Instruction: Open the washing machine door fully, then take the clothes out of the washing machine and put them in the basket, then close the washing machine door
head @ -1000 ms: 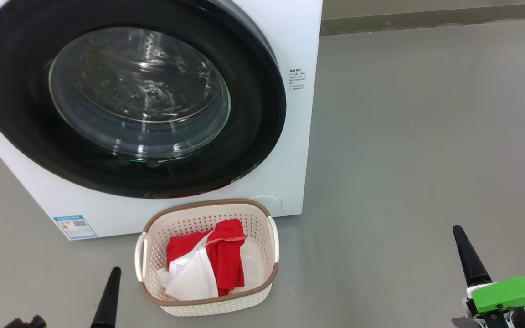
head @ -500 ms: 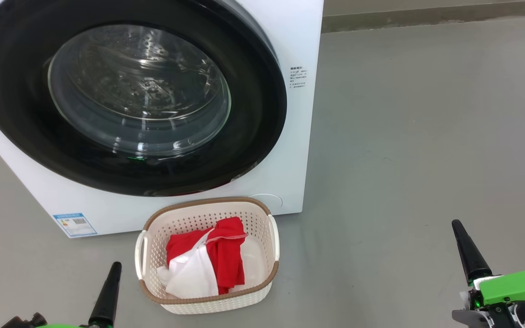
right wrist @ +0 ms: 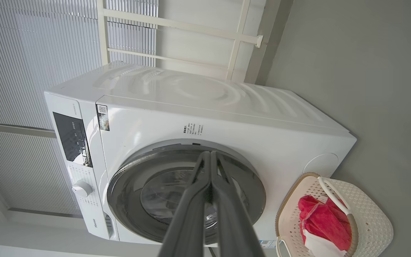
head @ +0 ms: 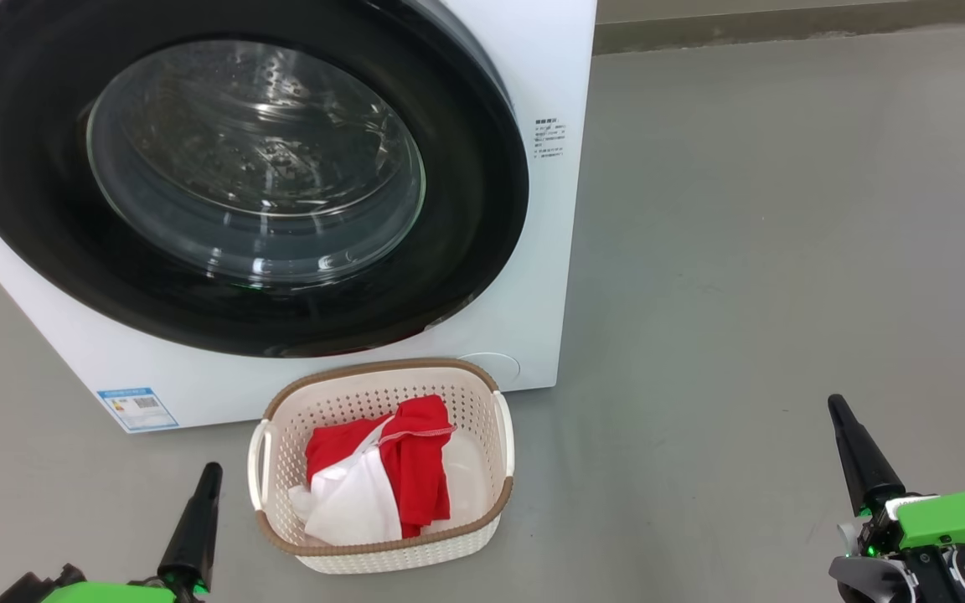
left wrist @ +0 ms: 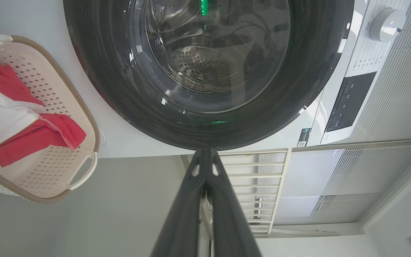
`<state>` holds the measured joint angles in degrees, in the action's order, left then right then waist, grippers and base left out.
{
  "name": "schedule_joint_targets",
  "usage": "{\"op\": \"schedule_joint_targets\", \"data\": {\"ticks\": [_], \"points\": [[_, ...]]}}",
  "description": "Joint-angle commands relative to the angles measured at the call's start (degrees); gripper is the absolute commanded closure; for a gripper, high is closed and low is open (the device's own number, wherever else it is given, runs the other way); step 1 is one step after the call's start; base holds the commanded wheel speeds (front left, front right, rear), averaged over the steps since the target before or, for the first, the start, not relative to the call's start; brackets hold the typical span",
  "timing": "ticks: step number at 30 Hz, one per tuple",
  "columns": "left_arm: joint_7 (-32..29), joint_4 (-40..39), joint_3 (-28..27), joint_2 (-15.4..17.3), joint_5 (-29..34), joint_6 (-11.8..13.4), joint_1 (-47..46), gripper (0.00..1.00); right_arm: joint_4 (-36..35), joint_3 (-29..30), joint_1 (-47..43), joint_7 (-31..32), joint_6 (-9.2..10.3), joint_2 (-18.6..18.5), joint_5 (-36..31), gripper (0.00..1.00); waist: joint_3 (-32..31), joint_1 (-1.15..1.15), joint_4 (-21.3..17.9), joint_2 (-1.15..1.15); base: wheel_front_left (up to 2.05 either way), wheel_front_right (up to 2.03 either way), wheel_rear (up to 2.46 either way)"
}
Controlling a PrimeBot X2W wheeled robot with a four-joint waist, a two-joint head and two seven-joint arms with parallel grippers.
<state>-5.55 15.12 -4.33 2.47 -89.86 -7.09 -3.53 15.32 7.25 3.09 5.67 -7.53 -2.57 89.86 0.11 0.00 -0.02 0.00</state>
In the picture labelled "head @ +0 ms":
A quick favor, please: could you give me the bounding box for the small printed text sticker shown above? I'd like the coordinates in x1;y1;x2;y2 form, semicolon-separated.
533;117;569;162

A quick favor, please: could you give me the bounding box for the white front-load washing machine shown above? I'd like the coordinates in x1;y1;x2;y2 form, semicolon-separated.
0;0;598;435

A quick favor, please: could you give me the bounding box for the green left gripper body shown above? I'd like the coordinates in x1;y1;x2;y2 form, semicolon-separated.
0;564;199;603

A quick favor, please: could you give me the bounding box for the red and white garment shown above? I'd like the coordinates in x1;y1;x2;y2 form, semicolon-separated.
288;394;483;547

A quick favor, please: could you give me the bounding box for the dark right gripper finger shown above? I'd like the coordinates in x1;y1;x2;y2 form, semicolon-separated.
828;394;907;518

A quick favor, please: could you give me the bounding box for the blue energy label sticker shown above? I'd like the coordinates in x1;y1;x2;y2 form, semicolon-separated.
96;386;179;433

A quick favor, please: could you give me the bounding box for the black round glass washer door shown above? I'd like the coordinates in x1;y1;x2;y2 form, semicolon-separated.
0;0;530;359

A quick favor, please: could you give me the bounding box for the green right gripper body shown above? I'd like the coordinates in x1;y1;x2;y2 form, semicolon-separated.
830;489;965;603

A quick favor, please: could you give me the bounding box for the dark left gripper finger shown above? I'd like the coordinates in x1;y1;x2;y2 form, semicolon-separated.
156;462;224;594

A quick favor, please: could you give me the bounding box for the cream perforated basket brown rim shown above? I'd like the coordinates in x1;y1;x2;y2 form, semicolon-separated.
248;358;516;575

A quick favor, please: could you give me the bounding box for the round white filter cover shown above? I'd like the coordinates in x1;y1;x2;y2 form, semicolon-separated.
457;352;523;388

